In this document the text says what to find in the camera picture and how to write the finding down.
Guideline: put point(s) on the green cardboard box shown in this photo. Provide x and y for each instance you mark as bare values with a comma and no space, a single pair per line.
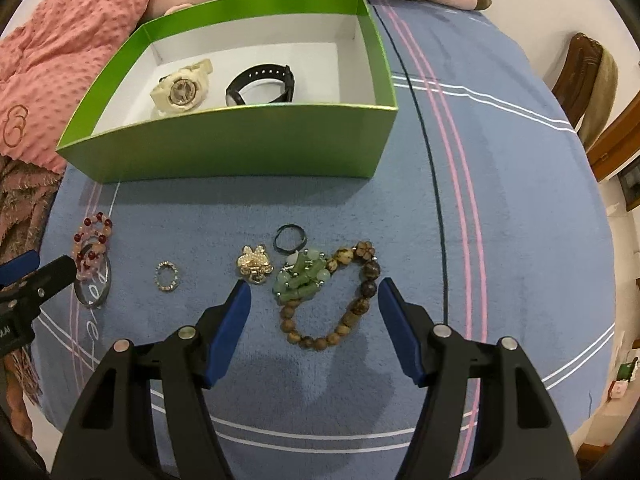
225,145

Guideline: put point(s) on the pink dotted pillow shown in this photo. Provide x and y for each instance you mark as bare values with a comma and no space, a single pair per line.
60,60

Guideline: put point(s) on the wooden door frame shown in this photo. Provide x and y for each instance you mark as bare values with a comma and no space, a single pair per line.
620,140

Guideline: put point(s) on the beige cloth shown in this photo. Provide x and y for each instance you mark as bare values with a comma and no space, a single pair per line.
605,100

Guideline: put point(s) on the fuzzy pink brown throw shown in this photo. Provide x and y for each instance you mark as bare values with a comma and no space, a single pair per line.
20,195

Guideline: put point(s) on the small pink box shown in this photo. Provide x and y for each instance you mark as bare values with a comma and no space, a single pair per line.
618,390

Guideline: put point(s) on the silver bangle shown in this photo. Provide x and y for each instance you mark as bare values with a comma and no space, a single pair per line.
108,280

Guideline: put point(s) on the brown chair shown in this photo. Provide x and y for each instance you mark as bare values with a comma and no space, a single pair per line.
575,75

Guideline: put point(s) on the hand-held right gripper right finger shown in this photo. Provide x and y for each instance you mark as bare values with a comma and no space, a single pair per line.
400,332

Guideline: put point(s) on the striped blue blanket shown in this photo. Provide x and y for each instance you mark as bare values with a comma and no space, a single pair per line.
500,210

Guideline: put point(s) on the black wrist watch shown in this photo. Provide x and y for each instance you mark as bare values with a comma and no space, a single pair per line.
289,85

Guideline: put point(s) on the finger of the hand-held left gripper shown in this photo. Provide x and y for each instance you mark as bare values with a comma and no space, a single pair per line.
52,276
22,264

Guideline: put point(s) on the gold pearl brooch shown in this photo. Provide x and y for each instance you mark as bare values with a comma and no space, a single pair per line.
252,265

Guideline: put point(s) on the cream wrist watch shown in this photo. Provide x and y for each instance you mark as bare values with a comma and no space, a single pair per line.
180,92

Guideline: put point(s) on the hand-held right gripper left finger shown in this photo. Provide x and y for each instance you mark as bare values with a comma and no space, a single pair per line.
230,332

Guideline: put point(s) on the small green object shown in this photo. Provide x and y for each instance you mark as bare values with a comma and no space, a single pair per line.
626,369

